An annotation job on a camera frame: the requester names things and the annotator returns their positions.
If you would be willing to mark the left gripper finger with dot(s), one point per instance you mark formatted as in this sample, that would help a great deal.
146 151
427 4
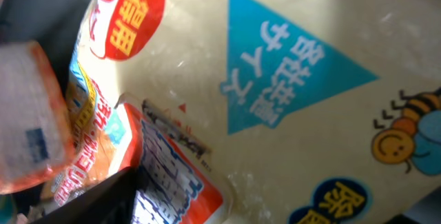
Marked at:
110 202

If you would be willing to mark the orange small box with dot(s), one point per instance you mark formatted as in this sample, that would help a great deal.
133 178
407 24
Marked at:
36 140

